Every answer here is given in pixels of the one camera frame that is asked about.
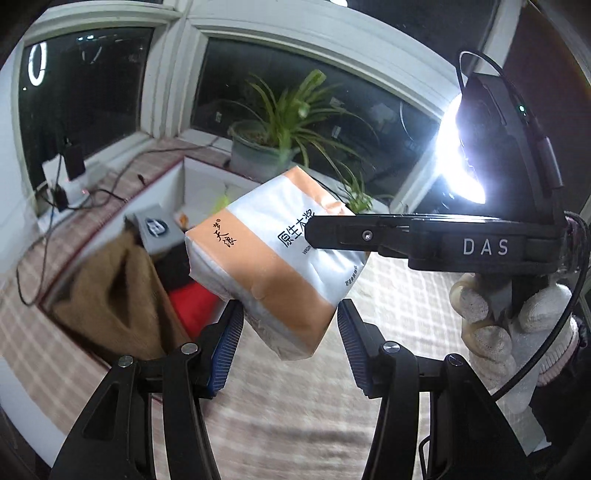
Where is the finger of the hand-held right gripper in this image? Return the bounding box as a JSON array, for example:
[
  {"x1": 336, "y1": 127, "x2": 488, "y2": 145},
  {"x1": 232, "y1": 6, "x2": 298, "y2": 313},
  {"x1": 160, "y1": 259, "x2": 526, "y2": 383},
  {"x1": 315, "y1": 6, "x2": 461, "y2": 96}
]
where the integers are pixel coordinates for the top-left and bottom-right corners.
[{"x1": 305, "y1": 212, "x2": 551, "y2": 259}]

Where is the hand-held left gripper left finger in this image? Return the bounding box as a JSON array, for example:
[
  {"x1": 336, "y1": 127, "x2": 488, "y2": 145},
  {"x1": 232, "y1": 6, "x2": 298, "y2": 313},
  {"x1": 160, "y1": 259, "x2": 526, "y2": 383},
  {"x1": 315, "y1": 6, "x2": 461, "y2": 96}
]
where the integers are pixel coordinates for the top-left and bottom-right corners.
[{"x1": 48, "y1": 300, "x2": 245, "y2": 480}]

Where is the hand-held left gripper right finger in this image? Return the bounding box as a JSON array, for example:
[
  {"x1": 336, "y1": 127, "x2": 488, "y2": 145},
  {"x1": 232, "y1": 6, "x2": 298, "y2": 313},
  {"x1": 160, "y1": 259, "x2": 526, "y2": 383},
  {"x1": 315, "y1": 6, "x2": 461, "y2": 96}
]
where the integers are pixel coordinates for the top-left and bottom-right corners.
[{"x1": 337, "y1": 299, "x2": 541, "y2": 480}]

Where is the orange and white tissue pack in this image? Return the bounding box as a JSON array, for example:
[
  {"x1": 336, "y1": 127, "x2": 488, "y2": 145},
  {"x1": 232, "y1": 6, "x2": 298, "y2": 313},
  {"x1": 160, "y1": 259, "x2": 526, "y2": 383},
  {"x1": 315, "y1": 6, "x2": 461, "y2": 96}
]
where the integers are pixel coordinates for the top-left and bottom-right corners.
[{"x1": 185, "y1": 166, "x2": 373, "y2": 363}]

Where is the small grey packet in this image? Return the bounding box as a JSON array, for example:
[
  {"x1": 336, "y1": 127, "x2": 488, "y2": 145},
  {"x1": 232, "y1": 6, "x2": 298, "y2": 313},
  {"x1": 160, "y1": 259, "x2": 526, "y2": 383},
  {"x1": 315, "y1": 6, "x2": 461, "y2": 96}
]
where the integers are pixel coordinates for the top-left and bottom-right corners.
[{"x1": 124, "y1": 207, "x2": 184, "y2": 256}]

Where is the white storage box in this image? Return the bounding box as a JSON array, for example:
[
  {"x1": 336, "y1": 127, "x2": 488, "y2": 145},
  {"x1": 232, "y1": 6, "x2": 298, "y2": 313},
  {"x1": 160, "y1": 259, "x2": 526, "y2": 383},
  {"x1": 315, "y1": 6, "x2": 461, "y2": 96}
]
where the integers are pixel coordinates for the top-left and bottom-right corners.
[{"x1": 39, "y1": 154, "x2": 345, "y2": 370}]

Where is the person's right forearm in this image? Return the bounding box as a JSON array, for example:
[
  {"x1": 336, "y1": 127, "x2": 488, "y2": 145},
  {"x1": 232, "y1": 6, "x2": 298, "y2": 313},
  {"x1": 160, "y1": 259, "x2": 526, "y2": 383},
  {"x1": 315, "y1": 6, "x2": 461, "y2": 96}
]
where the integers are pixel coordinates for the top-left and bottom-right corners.
[{"x1": 531, "y1": 323, "x2": 591, "y2": 446}]

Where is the person's right hand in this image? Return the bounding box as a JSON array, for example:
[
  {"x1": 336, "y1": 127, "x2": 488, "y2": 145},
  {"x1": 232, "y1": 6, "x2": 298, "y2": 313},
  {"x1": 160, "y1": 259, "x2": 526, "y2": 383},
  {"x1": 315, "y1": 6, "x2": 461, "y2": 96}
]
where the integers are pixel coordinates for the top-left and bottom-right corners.
[{"x1": 450, "y1": 272, "x2": 581, "y2": 415}]

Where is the small green plant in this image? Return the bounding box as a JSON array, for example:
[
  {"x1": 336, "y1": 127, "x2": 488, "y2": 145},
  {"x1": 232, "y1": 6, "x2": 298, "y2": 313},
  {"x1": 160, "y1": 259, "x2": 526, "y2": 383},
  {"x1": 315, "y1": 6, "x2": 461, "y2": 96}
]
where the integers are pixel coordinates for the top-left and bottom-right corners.
[{"x1": 339, "y1": 161, "x2": 398, "y2": 216}]

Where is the red cloth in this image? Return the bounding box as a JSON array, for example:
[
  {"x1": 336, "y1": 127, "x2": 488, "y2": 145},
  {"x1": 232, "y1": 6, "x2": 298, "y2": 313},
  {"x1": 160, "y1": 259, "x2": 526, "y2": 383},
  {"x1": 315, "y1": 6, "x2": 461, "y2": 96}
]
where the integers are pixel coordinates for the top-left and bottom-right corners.
[{"x1": 165, "y1": 279, "x2": 222, "y2": 340}]

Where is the potted spider plant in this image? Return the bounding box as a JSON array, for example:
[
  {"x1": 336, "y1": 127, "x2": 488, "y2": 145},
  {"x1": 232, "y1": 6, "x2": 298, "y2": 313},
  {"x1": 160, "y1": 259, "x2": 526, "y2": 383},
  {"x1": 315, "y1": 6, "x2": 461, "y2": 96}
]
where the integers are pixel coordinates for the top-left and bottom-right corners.
[{"x1": 217, "y1": 69, "x2": 384, "y2": 185}]

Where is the brown cloth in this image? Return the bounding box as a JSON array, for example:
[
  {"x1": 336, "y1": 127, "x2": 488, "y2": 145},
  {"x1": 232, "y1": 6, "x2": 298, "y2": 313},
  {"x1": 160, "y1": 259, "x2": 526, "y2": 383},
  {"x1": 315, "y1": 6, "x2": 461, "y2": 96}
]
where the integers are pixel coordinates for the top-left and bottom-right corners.
[{"x1": 51, "y1": 231, "x2": 191, "y2": 366}]

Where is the white power strip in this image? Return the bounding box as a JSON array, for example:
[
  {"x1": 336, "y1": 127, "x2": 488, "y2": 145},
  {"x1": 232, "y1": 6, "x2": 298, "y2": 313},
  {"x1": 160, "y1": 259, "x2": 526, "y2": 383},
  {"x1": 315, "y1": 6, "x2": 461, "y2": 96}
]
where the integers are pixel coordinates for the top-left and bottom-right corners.
[{"x1": 41, "y1": 157, "x2": 112, "y2": 208}]

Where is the black box device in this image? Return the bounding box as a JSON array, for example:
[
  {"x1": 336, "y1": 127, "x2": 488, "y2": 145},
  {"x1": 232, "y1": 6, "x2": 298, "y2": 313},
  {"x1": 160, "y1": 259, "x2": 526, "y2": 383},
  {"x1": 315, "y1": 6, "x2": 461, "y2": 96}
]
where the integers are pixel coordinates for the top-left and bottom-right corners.
[{"x1": 65, "y1": 143, "x2": 86, "y2": 182}]

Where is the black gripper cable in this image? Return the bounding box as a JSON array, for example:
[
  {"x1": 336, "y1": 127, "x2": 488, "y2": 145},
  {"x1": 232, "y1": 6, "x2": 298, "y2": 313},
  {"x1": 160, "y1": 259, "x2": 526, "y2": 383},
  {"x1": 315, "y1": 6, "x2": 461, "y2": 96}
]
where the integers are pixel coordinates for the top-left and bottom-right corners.
[{"x1": 457, "y1": 50, "x2": 591, "y2": 398}]

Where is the thin black cable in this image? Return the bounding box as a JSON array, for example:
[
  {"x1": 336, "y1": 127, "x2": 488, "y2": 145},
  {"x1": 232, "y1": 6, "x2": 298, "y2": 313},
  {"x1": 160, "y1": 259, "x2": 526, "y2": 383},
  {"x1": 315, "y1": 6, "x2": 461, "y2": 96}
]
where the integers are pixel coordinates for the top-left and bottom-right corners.
[{"x1": 99, "y1": 136, "x2": 222, "y2": 195}]

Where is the long black cable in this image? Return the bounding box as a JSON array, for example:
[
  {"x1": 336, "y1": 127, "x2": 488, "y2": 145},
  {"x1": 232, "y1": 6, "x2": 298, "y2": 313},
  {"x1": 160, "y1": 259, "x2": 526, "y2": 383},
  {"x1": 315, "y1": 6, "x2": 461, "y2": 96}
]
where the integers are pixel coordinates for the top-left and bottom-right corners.
[{"x1": 16, "y1": 182, "x2": 128, "y2": 306}]

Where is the white window frame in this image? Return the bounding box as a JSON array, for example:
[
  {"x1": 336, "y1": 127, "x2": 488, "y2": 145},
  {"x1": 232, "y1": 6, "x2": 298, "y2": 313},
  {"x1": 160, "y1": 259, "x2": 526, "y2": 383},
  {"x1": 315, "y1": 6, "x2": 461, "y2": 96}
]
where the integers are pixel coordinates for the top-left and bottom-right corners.
[{"x1": 9, "y1": 0, "x2": 499, "y2": 208}]

